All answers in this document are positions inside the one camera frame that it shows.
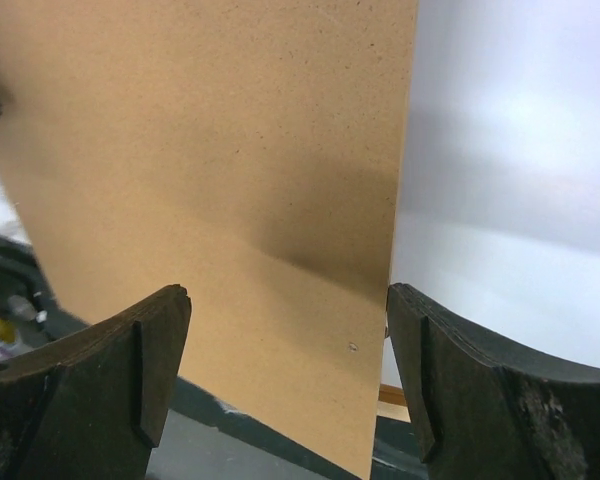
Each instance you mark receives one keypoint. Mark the black robot mounting base rail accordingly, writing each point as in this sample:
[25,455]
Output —
[201,429]

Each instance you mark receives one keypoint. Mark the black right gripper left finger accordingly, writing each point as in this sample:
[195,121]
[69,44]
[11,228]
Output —
[93,405]

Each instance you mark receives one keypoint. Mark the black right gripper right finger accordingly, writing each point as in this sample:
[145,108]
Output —
[483,406]

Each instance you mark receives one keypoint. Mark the brown wooden picture frame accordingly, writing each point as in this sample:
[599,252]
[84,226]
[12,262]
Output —
[391,404]

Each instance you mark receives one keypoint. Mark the brown frame backing board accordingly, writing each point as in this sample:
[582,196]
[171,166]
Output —
[249,151]

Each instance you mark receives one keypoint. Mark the flower field photo print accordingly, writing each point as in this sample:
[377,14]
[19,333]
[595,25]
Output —
[499,213]

